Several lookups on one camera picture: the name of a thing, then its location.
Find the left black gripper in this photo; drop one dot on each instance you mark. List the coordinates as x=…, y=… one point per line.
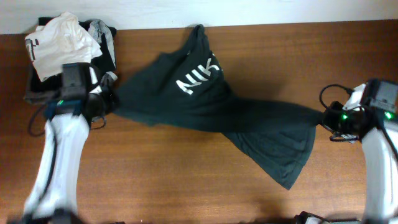
x=106, y=101

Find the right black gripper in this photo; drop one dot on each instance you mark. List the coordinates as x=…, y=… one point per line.
x=328, y=115

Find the dark green Nike t-shirt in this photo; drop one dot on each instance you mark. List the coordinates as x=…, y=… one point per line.
x=187, y=89

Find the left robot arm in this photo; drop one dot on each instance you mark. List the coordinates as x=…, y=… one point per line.
x=53, y=196

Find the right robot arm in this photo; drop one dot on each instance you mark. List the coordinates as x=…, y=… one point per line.
x=376, y=130

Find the white folded t-shirt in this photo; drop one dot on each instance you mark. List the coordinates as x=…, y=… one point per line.
x=61, y=41

